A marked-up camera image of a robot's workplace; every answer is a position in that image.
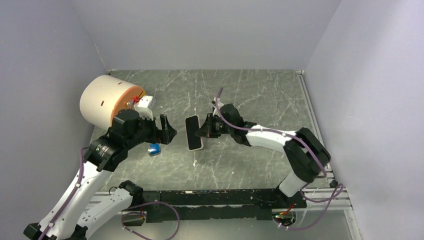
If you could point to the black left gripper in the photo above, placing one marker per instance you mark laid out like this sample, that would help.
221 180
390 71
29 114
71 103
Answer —
164 136

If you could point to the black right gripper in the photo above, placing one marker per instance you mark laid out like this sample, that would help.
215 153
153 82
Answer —
207 129

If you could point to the black smartphone silver edge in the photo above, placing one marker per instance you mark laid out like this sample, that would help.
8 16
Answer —
193 132

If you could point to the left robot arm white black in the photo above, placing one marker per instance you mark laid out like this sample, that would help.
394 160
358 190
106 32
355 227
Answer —
69 219

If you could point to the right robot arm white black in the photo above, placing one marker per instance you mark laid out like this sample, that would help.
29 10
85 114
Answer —
305 153

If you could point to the small blue block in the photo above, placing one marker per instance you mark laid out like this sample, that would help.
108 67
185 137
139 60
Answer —
154 149

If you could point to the beige cylinder orange yellow front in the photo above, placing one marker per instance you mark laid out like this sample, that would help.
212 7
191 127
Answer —
104 97

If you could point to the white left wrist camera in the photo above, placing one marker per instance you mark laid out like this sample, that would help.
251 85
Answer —
144 107

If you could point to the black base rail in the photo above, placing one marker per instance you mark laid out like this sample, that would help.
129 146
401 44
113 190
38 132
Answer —
192 205

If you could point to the aluminium frame rail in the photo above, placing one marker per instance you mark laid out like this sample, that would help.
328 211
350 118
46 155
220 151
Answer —
272 98

